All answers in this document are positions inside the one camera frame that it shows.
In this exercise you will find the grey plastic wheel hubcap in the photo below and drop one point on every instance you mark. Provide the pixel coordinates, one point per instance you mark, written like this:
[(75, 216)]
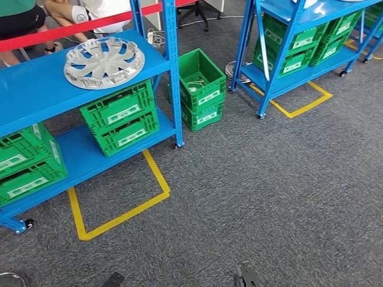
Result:
[(103, 63)]

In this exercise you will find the red barrier belt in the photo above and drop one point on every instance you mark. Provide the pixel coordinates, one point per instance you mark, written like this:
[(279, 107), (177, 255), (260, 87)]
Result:
[(75, 28)]

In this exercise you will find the white power strip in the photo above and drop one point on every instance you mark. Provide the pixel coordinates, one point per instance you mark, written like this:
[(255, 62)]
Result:
[(150, 37)]

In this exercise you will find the green plastic crate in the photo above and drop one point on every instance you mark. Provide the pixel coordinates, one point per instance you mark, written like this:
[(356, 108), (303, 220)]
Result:
[(203, 119), (119, 99), (291, 65), (197, 65), (372, 16), (302, 41), (128, 136), (23, 148), (344, 25), (328, 51), (29, 184)]

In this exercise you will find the blue metal shelf rack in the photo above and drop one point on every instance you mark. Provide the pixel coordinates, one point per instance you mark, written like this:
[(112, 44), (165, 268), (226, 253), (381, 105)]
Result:
[(299, 75), (375, 41), (29, 91)]

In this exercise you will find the black office chair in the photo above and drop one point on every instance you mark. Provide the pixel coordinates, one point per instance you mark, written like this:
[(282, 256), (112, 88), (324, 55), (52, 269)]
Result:
[(197, 10)]

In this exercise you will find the person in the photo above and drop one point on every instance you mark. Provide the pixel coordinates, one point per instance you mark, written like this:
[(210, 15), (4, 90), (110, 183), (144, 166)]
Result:
[(17, 20), (104, 8)]

